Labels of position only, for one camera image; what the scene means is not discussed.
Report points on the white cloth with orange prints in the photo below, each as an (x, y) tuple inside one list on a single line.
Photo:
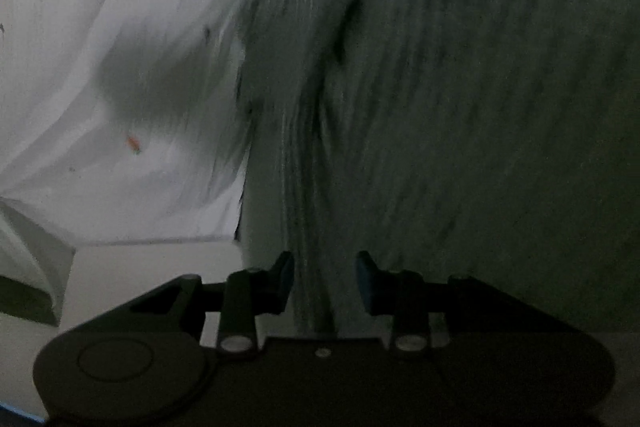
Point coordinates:
[(100, 32)]

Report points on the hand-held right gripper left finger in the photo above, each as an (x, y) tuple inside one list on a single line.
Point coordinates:
[(285, 279)]

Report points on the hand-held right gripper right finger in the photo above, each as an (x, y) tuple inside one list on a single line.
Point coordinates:
[(366, 279)]

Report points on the plaid shirt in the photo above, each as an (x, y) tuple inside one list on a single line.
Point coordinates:
[(450, 107)]

